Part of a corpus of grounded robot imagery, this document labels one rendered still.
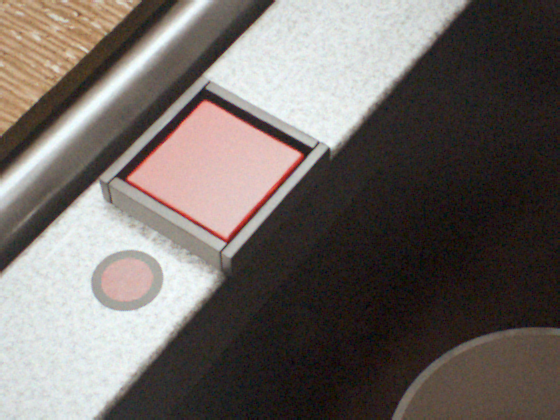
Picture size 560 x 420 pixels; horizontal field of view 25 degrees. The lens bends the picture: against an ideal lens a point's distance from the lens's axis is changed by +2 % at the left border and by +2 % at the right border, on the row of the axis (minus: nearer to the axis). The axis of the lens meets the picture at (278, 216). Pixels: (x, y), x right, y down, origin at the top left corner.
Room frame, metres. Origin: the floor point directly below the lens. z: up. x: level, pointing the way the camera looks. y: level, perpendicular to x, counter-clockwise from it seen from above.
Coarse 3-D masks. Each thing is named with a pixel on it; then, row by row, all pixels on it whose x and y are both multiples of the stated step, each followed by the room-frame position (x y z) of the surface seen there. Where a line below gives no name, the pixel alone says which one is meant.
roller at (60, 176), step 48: (192, 0) 0.46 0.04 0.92; (240, 0) 0.46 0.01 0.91; (144, 48) 0.42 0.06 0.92; (192, 48) 0.43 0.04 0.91; (96, 96) 0.39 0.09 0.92; (144, 96) 0.40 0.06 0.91; (48, 144) 0.37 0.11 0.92; (96, 144) 0.37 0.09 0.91; (0, 192) 0.34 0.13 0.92; (48, 192) 0.34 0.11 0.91; (0, 240) 0.32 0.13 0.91
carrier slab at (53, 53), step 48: (0, 0) 0.44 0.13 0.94; (48, 0) 0.44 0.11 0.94; (96, 0) 0.44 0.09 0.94; (144, 0) 0.44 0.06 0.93; (0, 48) 0.41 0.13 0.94; (48, 48) 0.41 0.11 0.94; (96, 48) 0.41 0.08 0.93; (0, 96) 0.38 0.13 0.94; (48, 96) 0.38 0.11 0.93; (0, 144) 0.36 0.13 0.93
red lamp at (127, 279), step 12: (120, 264) 0.30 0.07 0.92; (132, 264) 0.30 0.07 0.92; (144, 264) 0.30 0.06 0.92; (108, 276) 0.29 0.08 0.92; (120, 276) 0.29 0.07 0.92; (132, 276) 0.29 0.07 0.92; (144, 276) 0.29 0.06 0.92; (108, 288) 0.29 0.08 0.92; (120, 288) 0.29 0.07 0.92; (132, 288) 0.29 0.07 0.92; (144, 288) 0.29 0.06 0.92; (120, 300) 0.28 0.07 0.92
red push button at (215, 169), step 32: (192, 128) 0.36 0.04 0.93; (224, 128) 0.36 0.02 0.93; (256, 128) 0.36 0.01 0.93; (160, 160) 0.35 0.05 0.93; (192, 160) 0.35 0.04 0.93; (224, 160) 0.34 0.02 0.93; (256, 160) 0.34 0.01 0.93; (288, 160) 0.34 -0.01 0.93; (160, 192) 0.33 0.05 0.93; (192, 192) 0.33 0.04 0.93; (224, 192) 0.33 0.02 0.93; (256, 192) 0.33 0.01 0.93; (224, 224) 0.31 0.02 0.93
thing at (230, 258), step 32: (192, 96) 0.38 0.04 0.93; (224, 96) 0.38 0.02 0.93; (160, 128) 0.36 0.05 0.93; (288, 128) 0.36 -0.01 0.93; (128, 160) 0.34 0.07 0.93; (320, 160) 0.34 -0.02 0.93; (128, 192) 0.33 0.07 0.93; (288, 192) 0.32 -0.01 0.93; (160, 224) 0.31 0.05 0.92; (192, 224) 0.31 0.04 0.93; (256, 224) 0.31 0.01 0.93; (224, 256) 0.29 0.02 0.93
